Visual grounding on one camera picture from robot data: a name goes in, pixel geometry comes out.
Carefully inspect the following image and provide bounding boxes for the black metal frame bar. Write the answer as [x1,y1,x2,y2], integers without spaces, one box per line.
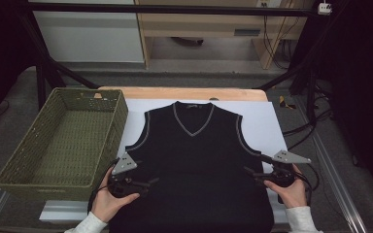
[28,2,320,17]

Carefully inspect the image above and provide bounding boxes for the hand-held gripper cable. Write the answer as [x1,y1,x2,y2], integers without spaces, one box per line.
[292,169,315,208]
[86,157,120,215]

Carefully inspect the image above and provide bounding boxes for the black curtain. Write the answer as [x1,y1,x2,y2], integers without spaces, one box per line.
[320,0,373,205]
[0,0,37,124]

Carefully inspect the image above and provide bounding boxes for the person's right hand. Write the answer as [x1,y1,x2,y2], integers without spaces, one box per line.
[263,163,309,210]

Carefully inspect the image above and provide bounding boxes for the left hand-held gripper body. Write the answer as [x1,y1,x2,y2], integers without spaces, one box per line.
[107,151,151,199]

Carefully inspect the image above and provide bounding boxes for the black floor cables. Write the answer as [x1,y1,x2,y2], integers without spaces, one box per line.
[283,83,334,147]

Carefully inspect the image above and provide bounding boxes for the white cabinet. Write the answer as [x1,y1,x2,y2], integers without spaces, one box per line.
[33,0,145,64]

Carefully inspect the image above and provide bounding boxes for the navy knit vest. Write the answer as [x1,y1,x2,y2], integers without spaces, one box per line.
[108,100,276,233]

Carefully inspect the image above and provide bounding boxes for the left hand-held gripper cable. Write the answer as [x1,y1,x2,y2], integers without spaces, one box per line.
[86,157,120,215]

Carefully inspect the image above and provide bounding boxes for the looped black cable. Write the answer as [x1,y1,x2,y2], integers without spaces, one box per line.
[304,161,321,192]

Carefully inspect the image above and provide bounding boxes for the light wooden desk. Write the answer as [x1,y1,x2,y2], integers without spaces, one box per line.
[134,0,315,71]

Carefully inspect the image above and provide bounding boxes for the right hand-held gripper cable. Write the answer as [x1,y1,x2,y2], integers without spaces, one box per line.
[292,169,315,208]

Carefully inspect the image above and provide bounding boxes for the black metal stand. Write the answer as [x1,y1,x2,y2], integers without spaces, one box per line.
[254,61,320,127]
[18,13,100,111]

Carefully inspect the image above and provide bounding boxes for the yellow and black object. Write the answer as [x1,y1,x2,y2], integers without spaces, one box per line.
[278,95,297,110]

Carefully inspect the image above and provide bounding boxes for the hanging black cables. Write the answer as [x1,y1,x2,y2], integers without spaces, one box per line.
[262,15,294,71]

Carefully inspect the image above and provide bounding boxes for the small white device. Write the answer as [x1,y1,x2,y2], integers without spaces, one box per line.
[317,1,333,17]

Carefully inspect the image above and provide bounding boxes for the person's left hand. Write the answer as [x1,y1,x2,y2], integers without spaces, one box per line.
[90,166,141,223]

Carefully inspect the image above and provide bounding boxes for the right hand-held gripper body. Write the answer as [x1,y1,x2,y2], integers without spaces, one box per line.
[260,150,313,188]

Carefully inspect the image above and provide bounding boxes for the green woven basket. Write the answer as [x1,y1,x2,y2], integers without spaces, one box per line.
[0,86,129,202]

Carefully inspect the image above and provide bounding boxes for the wooden table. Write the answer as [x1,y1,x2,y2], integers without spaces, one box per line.
[97,85,269,103]

